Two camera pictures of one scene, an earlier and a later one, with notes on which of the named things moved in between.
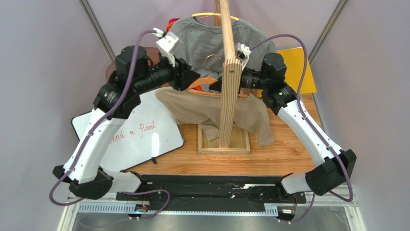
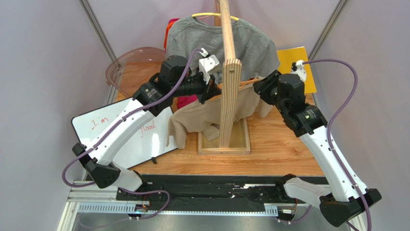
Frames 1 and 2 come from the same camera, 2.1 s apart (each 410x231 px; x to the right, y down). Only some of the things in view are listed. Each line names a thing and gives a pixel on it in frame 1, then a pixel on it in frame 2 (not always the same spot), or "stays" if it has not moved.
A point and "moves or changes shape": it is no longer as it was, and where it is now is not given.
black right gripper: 237,82 → 262,86
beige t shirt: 186,107 moves or changes shape
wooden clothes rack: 232,140 stays
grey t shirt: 200,45 stays
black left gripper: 182,78 → 209,91
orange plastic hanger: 209,79 moves or changes shape
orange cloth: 169,26 stays
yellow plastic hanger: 216,14 stays
